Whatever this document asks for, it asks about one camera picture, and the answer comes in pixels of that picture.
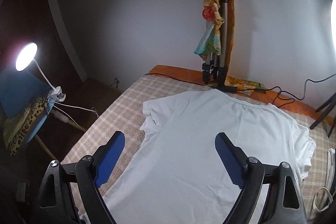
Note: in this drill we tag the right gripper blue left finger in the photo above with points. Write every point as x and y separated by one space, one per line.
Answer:
92 171

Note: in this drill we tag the colourful floral scarf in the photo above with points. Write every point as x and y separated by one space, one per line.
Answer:
211 43

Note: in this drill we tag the blue chair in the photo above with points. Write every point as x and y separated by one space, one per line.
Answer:
17 90

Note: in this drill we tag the folded silver tripod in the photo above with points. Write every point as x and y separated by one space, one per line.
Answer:
214 66

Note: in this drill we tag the white t-shirt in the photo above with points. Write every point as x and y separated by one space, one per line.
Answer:
177 176

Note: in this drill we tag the plaid beige bed blanket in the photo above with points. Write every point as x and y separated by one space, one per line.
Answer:
125 115

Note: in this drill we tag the leopard print cloth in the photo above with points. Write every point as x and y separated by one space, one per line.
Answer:
17 129

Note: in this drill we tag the black ring light tripod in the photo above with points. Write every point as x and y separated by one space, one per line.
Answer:
327 106

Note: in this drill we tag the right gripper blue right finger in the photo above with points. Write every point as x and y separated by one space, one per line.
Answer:
245 172

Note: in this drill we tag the white clip desk lamp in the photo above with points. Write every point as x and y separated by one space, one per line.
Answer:
25 57

